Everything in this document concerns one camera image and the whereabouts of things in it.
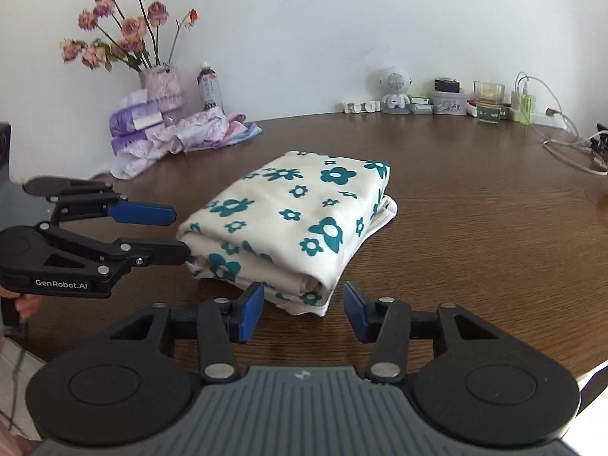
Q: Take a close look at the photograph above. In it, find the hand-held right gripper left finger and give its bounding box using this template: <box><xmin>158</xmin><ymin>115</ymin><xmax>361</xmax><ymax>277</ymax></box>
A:
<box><xmin>109</xmin><ymin>281</ymin><xmax>266</xmax><ymax>384</ymax></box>

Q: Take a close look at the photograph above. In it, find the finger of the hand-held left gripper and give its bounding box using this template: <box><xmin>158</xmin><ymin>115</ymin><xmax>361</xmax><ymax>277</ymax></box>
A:
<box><xmin>47</xmin><ymin>191</ymin><xmax>177</xmax><ymax>226</ymax></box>
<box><xmin>38</xmin><ymin>222</ymin><xmax>192</xmax><ymax>279</ymax></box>

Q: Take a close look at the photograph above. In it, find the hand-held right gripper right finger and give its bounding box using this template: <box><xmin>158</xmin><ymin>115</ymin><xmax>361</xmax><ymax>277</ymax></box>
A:
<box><xmin>343</xmin><ymin>281</ymin><xmax>499</xmax><ymax>385</ymax></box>

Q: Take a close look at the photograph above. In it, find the cream teal flower dress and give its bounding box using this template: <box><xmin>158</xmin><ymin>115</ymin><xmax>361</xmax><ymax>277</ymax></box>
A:
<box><xmin>176</xmin><ymin>150</ymin><xmax>399</xmax><ymax>318</ymax></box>

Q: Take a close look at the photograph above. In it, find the person's left hand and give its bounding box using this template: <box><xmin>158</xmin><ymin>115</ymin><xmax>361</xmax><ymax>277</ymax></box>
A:
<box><xmin>15</xmin><ymin>292</ymin><xmax>42</xmax><ymax>320</ymax></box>

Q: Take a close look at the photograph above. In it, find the sealed purple tissue pack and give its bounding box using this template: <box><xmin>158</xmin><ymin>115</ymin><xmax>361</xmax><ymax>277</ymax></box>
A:
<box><xmin>110</xmin><ymin>126</ymin><xmax>167</xmax><ymax>157</ymax></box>

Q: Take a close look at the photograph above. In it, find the pink floral garment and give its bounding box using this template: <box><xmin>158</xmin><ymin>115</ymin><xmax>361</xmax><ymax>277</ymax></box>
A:
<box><xmin>110</xmin><ymin>107</ymin><xmax>231</xmax><ymax>180</ymax></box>

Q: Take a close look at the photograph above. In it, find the open purple tissue pack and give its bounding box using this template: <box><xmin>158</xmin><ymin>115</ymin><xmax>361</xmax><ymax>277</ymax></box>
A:
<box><xmin>108</xmin><ymin>90</ymin><xmax>165</xmax><ymax>136</ymax></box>

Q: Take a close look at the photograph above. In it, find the black patterned panel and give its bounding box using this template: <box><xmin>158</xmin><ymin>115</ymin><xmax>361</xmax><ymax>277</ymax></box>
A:
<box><xmin>0</xmin><ymin>122</ymin><xmax>11</xmax><ymax>181</ymax></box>

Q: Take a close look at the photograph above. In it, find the lilac textured vase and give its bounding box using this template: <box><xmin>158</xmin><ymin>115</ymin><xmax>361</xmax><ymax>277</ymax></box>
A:
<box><xmin>139</xmin><ymin>63</ymin><xmax>185</xmax><ymax>127</ymax></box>

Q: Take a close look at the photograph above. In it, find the pink lilac folded cloth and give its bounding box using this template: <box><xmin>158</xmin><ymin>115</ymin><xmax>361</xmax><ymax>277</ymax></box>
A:
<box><xmin>223</xmin><ymin>113</ymin><xmax>263</xmax><ymax>146</ymax></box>

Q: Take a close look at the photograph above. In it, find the plastic tea bottle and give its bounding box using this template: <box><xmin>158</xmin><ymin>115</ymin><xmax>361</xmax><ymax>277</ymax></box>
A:
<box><xmin>197</xmin><ymin>62</ymin><xmax>225</xmax><ymax>114</ymax></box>

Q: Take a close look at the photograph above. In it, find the dried rose bouquet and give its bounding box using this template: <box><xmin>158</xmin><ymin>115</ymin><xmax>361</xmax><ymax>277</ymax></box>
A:
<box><xmin>59</xmin><ymin>0</ymin><xmax>199</xmax><ymax>72</ymax></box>

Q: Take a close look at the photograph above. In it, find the white robot figurine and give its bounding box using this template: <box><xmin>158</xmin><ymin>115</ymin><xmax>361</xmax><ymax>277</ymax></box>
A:
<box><xmin>380</xmin><ymin>64</ymin><xmax>412</xmax><ymax>115</ymax></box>

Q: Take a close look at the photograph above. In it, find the clear glass cup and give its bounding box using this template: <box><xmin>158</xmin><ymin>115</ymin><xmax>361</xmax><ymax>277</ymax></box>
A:
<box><xmin>473</xmin><ymin>81</ymin><xmax>505</xmax><ymax>124</ymax></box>

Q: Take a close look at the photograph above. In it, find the green spray bottle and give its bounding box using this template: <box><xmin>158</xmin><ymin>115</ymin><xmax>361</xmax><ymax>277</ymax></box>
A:
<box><xmin>520</xmin><ymin>81</ymin><xmax>535</xmax><ymax>127</ymax></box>

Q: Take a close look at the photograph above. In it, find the black cable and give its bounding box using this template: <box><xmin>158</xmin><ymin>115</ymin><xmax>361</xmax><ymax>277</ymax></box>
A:
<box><xmin>0</xmin><ymin>332</ymin><xmax>29</xmax><ymax>438</ymax></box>

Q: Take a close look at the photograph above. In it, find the white charging cable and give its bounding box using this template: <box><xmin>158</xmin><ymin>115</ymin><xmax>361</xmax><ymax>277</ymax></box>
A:
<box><xmin>515</xmin><ymin>71</ymin><xmax>608</xmax><ymax>174</ymax></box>

